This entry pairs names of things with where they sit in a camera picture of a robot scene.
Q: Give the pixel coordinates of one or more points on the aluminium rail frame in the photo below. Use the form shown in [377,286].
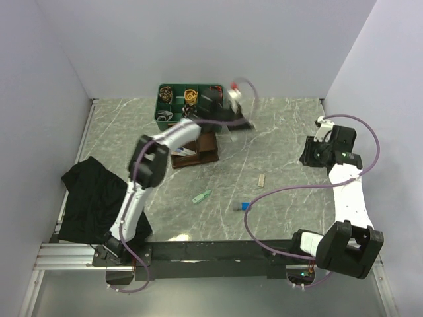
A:
[119,276]

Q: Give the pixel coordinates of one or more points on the black white rolled tie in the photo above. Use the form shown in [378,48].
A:
[188,110]

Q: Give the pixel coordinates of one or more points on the green highlighter on table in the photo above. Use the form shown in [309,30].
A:
[200,197]

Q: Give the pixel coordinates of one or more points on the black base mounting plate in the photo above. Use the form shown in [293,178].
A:
[242,258]

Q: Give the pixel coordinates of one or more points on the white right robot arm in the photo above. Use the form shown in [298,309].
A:
[351,244]

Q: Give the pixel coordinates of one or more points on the yellow rolled tie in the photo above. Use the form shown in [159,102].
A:
[190,96]

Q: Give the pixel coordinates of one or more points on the black cloth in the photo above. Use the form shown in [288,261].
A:
[95,196]

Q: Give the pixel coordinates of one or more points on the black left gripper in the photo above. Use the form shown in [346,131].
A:
[245,126]

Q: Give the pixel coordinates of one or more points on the brown wooden desk organizer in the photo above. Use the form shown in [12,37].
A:
[205,151]

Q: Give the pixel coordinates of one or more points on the green compartment tray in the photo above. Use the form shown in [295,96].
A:
[178,100]

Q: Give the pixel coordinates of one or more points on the small beige eraser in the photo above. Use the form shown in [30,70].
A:
[261,180]

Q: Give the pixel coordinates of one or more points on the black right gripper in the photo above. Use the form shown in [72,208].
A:
[306,157]

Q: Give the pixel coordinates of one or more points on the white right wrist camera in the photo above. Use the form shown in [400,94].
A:
[325,127]

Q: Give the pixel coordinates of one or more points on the brown patterned rolled tie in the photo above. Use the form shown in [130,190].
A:
[166,94]

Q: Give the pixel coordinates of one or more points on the blue cap white pen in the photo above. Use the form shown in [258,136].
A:
[183,152]

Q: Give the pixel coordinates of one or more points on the grey rolled cloth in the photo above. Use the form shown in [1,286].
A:
[164,116]

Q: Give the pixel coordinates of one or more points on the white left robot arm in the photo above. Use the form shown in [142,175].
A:
[148,165]

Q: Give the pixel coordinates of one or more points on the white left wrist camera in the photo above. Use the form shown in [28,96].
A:
[234,94]

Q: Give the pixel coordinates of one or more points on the blue grey glue stick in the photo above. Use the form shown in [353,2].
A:
[240,206]

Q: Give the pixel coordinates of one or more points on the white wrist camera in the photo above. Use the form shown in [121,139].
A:
[234,94]
[325,127]

